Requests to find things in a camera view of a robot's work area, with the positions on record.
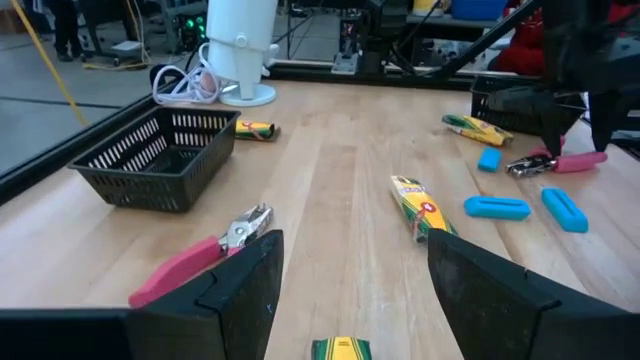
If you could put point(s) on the yellow container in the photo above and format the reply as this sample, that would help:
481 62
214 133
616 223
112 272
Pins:
430 6

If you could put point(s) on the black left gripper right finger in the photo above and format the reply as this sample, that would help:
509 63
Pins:
500 320

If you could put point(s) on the black workbench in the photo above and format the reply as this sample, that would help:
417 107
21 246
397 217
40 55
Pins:
450 22

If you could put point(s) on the red bulky object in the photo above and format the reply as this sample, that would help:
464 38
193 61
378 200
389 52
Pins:
520 50

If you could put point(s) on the yellow green crayon box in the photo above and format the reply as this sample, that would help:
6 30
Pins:
417 205
475 129
252 130

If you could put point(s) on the white desk lamp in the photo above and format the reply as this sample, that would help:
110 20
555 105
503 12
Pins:
240 50

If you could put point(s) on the computer with green lights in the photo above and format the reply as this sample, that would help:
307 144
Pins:
192 35

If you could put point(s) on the grey metal bracket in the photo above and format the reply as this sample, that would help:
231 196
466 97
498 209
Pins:
345 65

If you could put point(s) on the blue plastic bin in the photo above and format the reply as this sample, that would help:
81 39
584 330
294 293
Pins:
477 9

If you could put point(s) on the blue rectangular eraser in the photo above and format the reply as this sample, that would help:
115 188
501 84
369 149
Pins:
495 212
489 160
567 217

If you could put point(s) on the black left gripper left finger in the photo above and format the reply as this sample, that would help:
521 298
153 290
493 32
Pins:
225 310

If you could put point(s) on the person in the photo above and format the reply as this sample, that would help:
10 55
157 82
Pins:
65 30

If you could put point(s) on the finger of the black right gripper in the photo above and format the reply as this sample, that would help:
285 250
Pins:
606 117
550 112

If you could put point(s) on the yellow tool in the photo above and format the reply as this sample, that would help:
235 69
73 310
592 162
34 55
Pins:
341 350

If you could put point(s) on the black slotted plastic basket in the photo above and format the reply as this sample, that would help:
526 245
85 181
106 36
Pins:
215 160
480 107

